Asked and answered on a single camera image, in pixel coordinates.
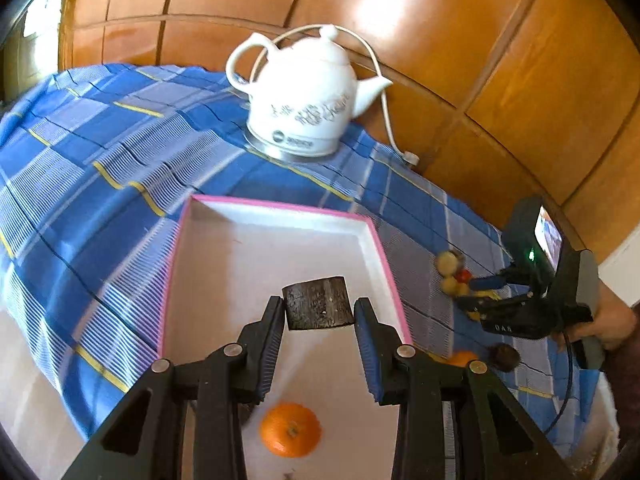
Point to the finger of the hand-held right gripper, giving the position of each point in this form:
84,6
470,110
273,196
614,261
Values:
492,280
480,304

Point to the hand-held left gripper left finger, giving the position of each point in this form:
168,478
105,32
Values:
267,355

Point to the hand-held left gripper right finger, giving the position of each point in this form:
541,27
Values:
372,355

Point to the red cherry tomato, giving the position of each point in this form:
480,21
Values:
464,276

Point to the beige cut fruit chunk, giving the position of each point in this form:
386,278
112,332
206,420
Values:
447,261
451,286

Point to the orange tangerine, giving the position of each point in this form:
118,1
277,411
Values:
462,358
290,430

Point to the dark brown lumpy fruit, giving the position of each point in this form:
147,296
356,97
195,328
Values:
505,357

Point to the dark brown fruit cylinder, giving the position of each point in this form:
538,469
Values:
320,302

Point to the white box with pink rim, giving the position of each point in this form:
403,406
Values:
300,245

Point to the person's right hand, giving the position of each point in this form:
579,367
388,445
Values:
617,320

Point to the silver kettle base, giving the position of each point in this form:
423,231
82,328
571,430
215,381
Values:
287,152

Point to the blue plaid tablecloth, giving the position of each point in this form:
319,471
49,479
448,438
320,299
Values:
100,160

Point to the white ceramic electric kettle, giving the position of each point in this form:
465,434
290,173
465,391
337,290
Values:
305,95

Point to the wooden glass door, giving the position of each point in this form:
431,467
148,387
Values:
40,10

